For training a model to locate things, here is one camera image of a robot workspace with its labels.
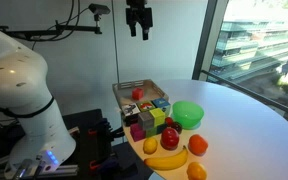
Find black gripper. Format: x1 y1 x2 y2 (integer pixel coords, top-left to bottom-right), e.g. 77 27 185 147
125 0 154 42

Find light green toy block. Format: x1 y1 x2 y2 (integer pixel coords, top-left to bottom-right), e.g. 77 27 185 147
149 107 167 128

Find wooden tray box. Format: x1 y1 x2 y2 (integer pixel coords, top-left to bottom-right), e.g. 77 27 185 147
112 78 170 110

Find red toy block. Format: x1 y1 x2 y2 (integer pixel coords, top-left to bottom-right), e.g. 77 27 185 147
131 87 145 101

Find grey toy block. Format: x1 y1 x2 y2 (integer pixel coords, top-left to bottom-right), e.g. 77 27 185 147
137 111 156 131

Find blue toy block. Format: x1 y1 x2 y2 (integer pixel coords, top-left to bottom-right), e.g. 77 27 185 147
156 123 168 135

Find magenta toy block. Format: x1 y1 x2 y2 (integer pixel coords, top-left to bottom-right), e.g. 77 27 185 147
129 123 147 142

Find dark green toy block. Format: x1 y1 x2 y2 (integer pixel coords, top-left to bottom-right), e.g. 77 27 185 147
145 126 159 138

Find dark purple toy plum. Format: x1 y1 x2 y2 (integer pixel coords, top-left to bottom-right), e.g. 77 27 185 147
171 121 183 135

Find red toy apple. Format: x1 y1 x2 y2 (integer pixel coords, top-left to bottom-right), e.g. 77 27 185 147
160 127 181 151

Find yellow toy lemon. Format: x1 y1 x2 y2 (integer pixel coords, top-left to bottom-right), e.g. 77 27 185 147
142 136 159 155

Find round orange toy fruit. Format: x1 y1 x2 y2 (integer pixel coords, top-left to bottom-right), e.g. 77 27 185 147
187 133 209 157

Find yellow toy banana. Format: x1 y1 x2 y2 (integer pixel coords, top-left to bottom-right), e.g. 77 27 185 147
143 145 189 171

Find yellow-orange toy fruit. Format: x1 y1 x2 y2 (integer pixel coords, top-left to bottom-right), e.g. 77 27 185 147
186 161 208 180

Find green soft cube red bird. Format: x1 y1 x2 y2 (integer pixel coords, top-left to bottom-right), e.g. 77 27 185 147
136 100 157 113

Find blue soft cube number four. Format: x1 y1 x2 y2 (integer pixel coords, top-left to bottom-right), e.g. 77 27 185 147
151 97 172 116

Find small red tomato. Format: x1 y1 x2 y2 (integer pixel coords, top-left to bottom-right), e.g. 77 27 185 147
164 116 175 127

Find green plastic bowl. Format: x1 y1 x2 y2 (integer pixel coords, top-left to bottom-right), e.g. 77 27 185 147
171 100 205 130

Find glass office building outside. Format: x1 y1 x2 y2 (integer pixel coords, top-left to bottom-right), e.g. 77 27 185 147
210 19 288 82

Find black equipment stand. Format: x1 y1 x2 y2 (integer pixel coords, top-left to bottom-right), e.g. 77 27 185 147
0 108 152 180

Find dark window railing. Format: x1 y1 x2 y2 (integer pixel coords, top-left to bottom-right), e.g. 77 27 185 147
200 69 288 121

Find thin hanging cable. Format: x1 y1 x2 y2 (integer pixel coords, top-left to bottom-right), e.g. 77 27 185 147
111 0 121 84

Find black camera on boom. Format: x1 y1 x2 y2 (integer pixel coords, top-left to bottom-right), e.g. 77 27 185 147
88 3 112 28

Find dark window frame post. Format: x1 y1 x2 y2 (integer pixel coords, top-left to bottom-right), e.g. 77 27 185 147
192 0 230 82

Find black looping cables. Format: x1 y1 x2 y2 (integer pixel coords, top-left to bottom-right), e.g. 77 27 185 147
30 0 92 52

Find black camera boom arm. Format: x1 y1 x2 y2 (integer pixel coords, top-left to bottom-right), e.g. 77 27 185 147
0 19 103 43

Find black clamp red handle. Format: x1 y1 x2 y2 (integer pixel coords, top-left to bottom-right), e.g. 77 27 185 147
89 154 139 180
87 118 125 145

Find aluminium mounting rail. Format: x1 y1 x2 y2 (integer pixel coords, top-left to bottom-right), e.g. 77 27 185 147
0 162 79 180

